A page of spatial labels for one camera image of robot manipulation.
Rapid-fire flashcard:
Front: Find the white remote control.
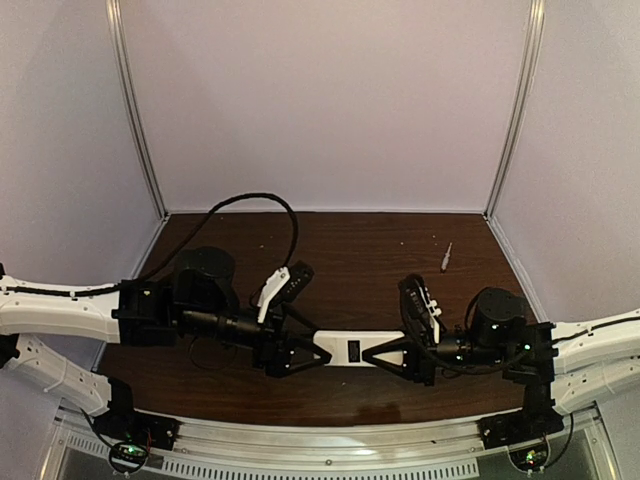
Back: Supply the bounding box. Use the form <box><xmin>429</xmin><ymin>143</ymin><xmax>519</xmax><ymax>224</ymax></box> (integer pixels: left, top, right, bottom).
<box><xmin>312</xmin><ymin>330</ymin><xmax>404</xmax><ymax>368</ymax></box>

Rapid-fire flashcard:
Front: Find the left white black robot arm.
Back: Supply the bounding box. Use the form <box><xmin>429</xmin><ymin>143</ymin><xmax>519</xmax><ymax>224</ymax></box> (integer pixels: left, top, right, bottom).
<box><xmin>1</xmin><ymin>247</ymin><xmax>332</xmax><ymax>428</ymax></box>

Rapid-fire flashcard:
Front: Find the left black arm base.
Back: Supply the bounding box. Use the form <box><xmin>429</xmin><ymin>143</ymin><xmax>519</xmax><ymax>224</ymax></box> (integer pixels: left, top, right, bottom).
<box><xmin>85</xmin><ymin>410</ymin><xmax>181</xmax><ymax>476</ymax></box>

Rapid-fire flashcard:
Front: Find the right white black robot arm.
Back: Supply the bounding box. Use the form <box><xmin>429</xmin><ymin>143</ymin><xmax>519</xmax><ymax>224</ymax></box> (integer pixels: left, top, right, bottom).
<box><xmin>360</xmin><ymin>278</ymin><xmax>639</xmax><ymax>437</ymax></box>

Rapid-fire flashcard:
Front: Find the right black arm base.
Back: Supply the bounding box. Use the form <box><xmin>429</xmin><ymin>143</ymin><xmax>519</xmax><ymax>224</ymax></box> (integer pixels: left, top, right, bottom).
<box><xmin>477</xmin><ymin>408</ymin><xmax>564</xmax><ymax>475</ymax></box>

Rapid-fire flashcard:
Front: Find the small silver screwdriver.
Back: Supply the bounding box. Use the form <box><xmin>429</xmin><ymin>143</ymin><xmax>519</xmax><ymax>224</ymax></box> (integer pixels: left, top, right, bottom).
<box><xmin>440</xmin><ymin>242</ymin><xmax>453</xmax><ymax>273</ymax></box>

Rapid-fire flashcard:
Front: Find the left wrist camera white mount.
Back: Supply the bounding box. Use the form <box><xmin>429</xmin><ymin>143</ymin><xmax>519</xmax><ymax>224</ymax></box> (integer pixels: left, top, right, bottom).
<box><xmin>257</xmin><ymin>261</ymin><xmax>314</xmax><ymax>324</ymax></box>

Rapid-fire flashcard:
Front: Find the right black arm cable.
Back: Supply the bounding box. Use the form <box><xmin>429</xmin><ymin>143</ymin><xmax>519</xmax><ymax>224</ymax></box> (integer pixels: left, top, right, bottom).
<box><xmin>397</xmin><ymin>273</ymin><xmax>640</xmax><ymax>371</ymax></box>

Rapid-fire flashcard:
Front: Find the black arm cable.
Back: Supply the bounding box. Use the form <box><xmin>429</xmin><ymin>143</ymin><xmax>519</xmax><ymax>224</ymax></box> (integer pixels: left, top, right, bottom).
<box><xmin>14</xmin><ymin>193</ymin><xmax>300</xmax><ymax>301</ymax></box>
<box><xmin>397</xmin><ymin>273</ymin><xmax>640</xmax><ymax>371</ymax></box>

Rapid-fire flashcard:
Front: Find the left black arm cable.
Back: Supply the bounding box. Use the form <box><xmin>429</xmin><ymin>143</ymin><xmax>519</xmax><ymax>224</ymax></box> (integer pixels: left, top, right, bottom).
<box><xmin>14</xmin><ymin>193</ymin><xmax>300</xmax><ymax>301</ymax></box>

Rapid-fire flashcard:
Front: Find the front aluminium rail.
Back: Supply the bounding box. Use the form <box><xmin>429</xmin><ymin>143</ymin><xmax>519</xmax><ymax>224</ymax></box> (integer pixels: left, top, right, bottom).
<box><xmin>49</xmin><ymin>394</ymin><xmax>606</xmax><ymax>480</ymax></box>

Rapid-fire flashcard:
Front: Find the right aluminium frame post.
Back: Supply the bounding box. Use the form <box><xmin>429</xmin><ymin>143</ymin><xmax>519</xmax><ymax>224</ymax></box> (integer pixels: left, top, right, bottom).
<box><xmin>484</xmin><ymin>0</ymin><xmax>546</xmax><ymax>222</ymax></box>

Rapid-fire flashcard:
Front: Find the aluminium frame post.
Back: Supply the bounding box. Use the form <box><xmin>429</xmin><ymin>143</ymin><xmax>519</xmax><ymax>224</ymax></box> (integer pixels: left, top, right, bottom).
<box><xmin>105</xmin><ymin>0</ymin><xmax>169</xmax><ymax>220</ymax></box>
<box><xmin>484</xmin><ymin>0</ymin><xmax>546</xmax><ymax>222</ymax></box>

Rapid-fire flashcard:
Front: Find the left aluminium frame post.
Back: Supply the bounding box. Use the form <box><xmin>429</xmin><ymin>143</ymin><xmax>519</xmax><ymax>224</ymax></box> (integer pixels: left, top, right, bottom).
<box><xmin>105</xmin><ymin>0</ymin><xmax>169</xmax><ymax>220</ymax></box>

